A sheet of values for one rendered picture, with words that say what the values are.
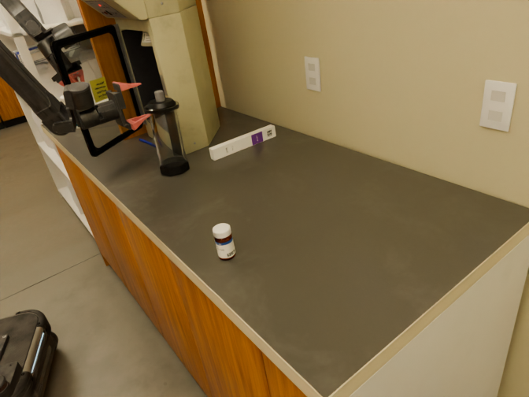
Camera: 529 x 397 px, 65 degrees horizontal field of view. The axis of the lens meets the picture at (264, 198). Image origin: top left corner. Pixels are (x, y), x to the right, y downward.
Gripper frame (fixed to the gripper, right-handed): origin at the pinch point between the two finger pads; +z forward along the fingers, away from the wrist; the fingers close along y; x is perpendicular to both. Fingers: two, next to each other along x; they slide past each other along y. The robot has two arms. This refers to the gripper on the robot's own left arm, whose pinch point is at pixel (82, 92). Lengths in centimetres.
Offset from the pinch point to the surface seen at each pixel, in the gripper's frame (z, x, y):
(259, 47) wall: 21, -44, -47
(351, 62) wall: 39, -19, -83
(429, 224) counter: 74, 25, -95
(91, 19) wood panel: -20.1, -19.3, -6.5
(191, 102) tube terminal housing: 23.2, -11.8, -29.1
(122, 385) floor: 107, 36, 53
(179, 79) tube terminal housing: 14.6, -9.7, -31.7
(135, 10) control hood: -8.4, -2.4, -37.6
